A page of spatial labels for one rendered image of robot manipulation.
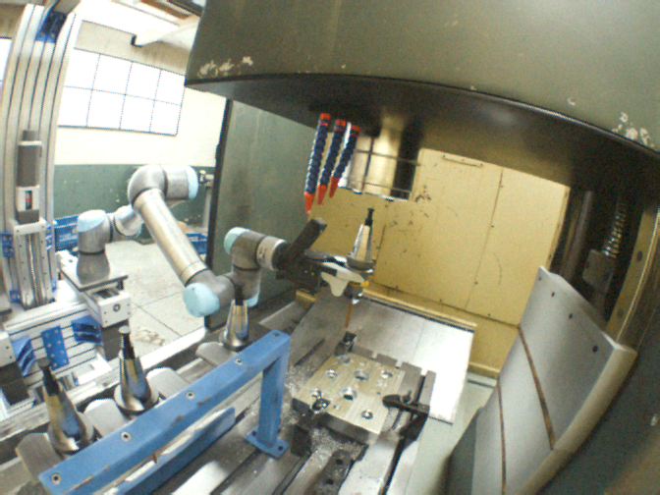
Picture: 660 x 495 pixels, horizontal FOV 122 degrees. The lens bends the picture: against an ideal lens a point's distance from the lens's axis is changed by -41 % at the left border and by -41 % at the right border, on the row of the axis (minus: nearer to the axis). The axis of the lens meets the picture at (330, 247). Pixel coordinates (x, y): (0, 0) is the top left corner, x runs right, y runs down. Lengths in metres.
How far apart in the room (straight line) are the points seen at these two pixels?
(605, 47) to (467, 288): 1.47
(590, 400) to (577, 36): 0.42
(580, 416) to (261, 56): 0.61
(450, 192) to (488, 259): 0.39
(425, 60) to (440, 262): 1.41
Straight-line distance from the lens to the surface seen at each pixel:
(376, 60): 0.30
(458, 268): 1.64
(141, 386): 0.42
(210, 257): 1.23
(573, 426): 0.51
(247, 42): 0.39
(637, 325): 0.48
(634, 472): 0.46
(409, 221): 1.62
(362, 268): 0.62
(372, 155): 0.54
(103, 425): 0.43
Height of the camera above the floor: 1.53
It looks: 15 degrees down
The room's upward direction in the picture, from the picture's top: 11 degrees clockwise
